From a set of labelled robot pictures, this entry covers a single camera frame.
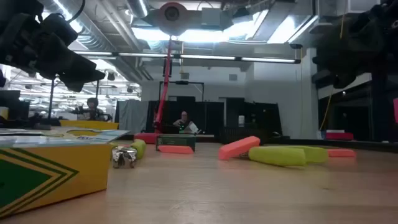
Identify red box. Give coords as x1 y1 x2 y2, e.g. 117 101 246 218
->
325 132 354 141

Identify pink eraser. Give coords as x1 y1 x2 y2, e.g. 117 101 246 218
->
326 148 357 158
157 144 195 155
218 136 261 161

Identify yellow hanging cable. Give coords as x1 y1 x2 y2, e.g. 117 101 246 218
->
319 86 333 131

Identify red round stand base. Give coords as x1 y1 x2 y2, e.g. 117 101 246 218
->
134 133 159 144

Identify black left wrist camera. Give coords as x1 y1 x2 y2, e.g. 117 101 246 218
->
39 12 79 47

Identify round overhead camera mount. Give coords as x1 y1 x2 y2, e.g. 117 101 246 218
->
156 2 190 37

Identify large yellow green crayon box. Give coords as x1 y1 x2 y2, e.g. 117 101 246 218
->
0 129 131 218

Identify black metal frame stand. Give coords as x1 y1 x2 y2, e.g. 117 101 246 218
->
159 80 205 102

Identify grey hanging cloth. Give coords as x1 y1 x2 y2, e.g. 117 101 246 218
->
119 99 149 135

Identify person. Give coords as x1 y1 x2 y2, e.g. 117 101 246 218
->
172 111 200 134
72 97 113 122

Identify red stand pole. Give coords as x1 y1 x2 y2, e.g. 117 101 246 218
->
154 35 174 133

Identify green highlighter marker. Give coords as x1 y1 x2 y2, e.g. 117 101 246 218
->
248 146 307 167
130 139 147 161
298 145 329 164

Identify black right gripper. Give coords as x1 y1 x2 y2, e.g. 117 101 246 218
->
312 12 386 90

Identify black computer monitor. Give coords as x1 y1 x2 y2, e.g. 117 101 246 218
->
0 90 21 121

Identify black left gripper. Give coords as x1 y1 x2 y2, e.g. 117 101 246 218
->
0 14 106 93

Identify yellow plastic basket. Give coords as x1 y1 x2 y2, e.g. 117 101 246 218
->
59 119 119 131

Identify long black light bar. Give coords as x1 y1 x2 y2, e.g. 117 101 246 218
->
73 50 302 65

